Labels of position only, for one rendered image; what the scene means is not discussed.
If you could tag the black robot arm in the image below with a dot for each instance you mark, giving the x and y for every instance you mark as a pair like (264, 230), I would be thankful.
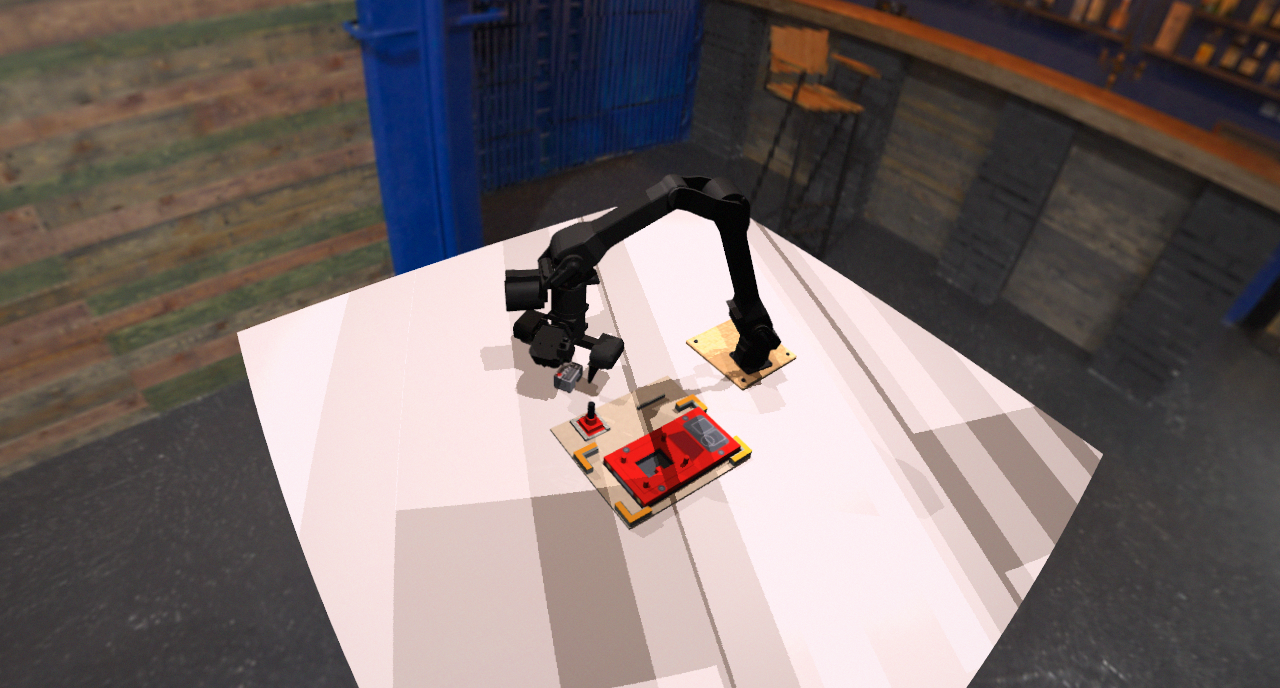
(575, 250)

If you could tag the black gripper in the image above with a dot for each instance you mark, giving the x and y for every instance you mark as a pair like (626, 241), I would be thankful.
(605, 351)

